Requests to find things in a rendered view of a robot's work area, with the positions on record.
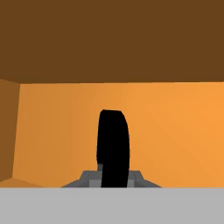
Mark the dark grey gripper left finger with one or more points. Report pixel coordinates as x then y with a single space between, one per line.
87 180

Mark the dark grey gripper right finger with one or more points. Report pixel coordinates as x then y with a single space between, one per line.
137 180

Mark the black kettle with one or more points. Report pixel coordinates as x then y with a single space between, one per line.
113 148

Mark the orange wooden cabinet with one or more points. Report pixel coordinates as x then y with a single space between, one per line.
163 87

